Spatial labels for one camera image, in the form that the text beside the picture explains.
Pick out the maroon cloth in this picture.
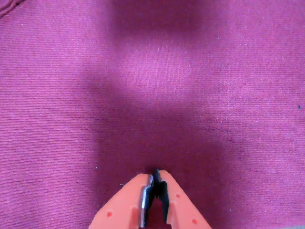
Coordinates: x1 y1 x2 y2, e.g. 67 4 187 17
0 0 305 229

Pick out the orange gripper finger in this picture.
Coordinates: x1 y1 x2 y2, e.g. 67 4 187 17
88 173 155 229
153 168 213 229

